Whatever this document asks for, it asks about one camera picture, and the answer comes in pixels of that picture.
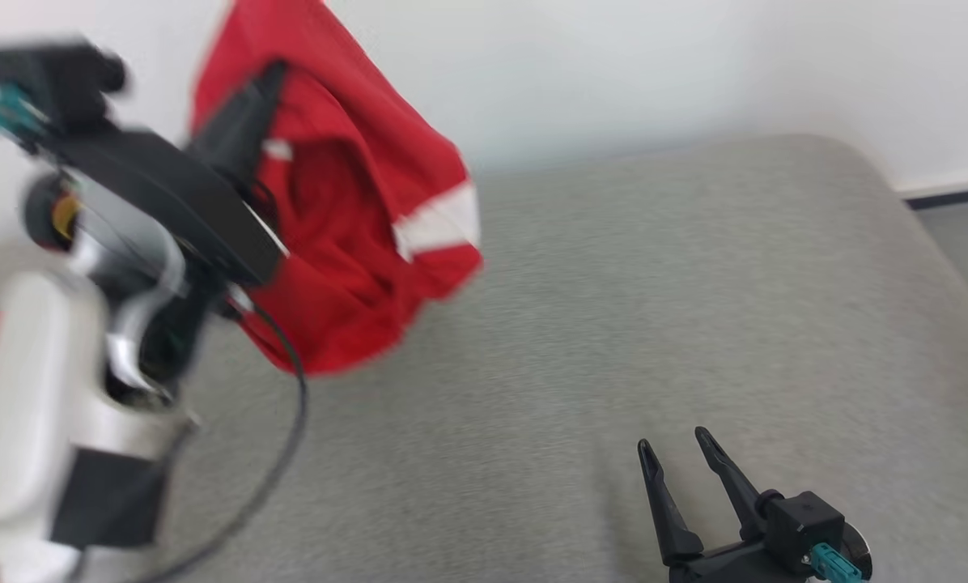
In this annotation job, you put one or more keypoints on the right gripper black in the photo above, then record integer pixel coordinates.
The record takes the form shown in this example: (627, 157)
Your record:
(727, 567)

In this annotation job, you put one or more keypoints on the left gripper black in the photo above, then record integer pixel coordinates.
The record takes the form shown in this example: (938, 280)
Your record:
(176, 202)

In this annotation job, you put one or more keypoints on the red shorts white side stripe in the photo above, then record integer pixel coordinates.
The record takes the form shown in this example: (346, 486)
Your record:
(346, 235)

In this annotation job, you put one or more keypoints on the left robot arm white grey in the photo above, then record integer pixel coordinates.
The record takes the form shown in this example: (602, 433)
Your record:
(31, 405)

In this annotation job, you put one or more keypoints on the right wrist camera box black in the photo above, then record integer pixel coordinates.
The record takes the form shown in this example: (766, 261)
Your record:
(800, 526)

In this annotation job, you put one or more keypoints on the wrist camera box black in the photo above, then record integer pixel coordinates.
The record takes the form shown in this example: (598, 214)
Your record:
(800, 526)
(55, 85)

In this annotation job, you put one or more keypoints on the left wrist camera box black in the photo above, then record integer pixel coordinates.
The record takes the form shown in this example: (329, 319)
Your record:
(55, 85)

